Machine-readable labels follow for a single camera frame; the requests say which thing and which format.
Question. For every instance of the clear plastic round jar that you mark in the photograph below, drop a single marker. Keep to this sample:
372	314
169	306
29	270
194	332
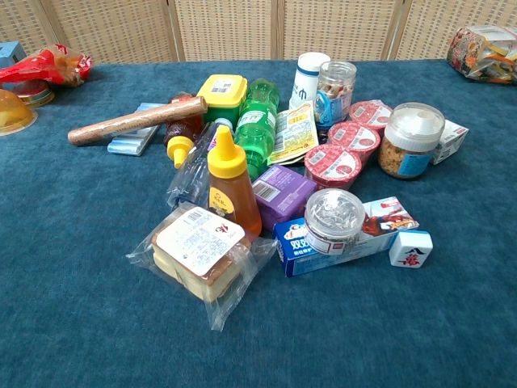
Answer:
329	220

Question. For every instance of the purple rectangular pack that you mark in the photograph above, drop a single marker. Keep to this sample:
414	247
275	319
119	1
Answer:
282	194

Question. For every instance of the amber honey squeeze bottle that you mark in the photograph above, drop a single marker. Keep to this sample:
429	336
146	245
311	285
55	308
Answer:
231	186

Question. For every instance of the yellow and green snack sachet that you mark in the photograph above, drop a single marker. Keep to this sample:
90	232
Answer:
292	135

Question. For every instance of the clear empty plastic bottle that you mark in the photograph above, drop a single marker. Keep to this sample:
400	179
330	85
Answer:
194	169

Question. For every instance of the green plastic drink bottle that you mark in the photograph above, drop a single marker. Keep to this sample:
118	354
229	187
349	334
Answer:
257	121

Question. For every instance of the red foil-lid pudding cup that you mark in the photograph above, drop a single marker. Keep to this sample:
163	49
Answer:
354	137
332	163
371	114

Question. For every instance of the packaged sliced cake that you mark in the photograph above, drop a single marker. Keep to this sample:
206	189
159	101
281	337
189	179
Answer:
202	252

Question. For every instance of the dark honey squeeze bottle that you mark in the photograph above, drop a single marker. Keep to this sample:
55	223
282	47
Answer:
182	129

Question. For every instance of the green box with yellow lid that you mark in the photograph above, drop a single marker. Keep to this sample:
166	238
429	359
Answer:
224	95

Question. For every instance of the blue and white toothpaste box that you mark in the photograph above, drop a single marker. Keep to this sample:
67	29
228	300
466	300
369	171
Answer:
355	246

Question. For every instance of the clear jar with blue label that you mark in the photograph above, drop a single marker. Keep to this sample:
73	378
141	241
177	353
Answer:
333	95

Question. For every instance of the white blue bottle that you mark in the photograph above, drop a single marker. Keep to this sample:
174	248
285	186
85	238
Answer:
308	77

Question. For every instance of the light blue tissue pack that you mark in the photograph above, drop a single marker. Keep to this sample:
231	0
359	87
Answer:
131	139

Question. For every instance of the brown cork-textured roll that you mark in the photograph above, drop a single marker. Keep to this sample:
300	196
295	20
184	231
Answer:
133	120

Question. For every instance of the white-lid jar with blue label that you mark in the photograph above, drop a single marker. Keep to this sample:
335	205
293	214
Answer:
410	141

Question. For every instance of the large mahjong tile block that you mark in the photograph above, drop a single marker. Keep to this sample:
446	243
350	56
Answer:
410	248

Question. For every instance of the woven rattan folding screen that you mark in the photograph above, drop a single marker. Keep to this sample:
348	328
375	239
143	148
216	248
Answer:
226	28

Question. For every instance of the small white carton box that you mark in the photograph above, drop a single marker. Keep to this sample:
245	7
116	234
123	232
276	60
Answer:
450	141

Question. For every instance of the blue velvet table cloth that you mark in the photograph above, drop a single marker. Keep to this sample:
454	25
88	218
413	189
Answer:
81	307

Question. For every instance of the red plastic snack bag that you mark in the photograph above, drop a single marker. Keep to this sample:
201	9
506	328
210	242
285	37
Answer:
44	66

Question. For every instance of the round gold tin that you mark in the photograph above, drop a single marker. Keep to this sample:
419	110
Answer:
30	92

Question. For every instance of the yellow jelly dome cup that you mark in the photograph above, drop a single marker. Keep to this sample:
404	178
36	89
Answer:
14	113

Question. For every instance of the colourful snack bag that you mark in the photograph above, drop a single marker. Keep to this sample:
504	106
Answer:
482	54

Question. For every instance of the light blue box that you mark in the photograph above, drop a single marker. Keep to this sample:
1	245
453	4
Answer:
10	53

